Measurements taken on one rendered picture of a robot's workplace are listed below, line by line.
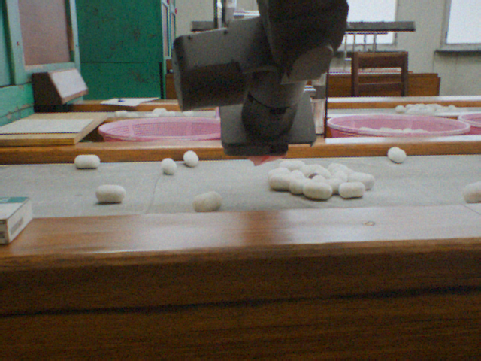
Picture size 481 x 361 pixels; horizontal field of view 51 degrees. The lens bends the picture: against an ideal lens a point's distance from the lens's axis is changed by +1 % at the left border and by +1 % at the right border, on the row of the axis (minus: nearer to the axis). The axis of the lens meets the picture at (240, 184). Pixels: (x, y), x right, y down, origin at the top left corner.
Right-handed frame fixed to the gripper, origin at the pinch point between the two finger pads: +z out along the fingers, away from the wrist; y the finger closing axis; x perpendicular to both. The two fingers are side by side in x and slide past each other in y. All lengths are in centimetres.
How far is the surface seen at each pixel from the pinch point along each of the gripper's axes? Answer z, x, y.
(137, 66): 201, -182, 35
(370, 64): 178, -165, -108
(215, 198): -5.9, 8.2, 5.9
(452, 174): 4.5, 0.6, -27.7
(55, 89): 38, -39, 36
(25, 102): 35, -34, 41
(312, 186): -3.4, 5.7, -5.5
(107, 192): -2.3, 5.4, 17.6
